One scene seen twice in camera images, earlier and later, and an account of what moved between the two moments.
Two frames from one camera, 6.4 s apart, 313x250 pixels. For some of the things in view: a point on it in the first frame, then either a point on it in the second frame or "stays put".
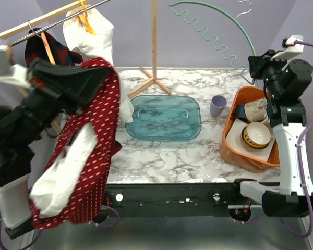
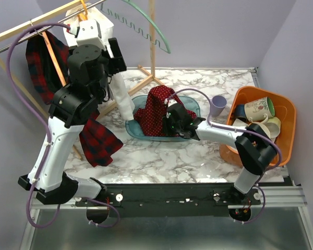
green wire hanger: x=215 y=37 to x=137 y=30
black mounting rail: x=170 y=200 stays put
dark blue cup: x=240 y=112 stays put
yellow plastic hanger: x=83 y=18 stays put
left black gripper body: x=51 y=85 to x=117 y=63
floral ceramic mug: x=256 y=111 stays put
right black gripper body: x=272 y=67 to x=170 y=127
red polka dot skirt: x=76 y=187 to x=150 y=117
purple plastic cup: x=217 y=105 stays put
